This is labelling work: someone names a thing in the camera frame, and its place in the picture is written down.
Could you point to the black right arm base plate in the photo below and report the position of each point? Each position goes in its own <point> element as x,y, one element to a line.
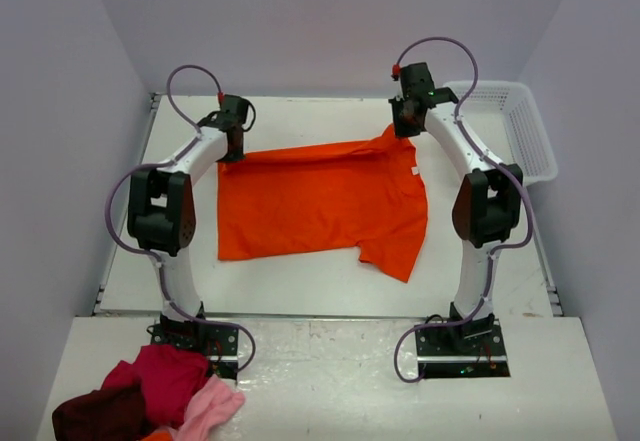
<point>444,353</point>

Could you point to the pink t shirt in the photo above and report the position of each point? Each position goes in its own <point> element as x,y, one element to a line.
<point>212,406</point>

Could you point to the white plastic basket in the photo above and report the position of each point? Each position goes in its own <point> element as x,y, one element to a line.
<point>503,120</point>

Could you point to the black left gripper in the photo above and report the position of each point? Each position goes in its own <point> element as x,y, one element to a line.
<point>235,156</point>

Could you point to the crimson red t shirt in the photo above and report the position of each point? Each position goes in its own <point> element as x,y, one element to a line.
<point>167,377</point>

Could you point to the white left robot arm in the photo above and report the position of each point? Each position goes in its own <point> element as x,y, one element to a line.
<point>161,218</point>

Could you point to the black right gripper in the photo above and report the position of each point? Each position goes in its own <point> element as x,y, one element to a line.
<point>400,129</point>

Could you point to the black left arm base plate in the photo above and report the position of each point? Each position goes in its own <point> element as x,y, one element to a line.
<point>218,343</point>

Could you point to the orange red cloth piece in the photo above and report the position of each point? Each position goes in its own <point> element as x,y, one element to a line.
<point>161,434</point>

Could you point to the orange t shirt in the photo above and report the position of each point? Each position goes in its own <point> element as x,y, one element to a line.
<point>365,194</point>

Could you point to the dark maroon t shirt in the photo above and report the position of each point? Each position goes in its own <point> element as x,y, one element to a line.
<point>105,414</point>

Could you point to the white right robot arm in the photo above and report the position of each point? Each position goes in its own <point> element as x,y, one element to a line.
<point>487,205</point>

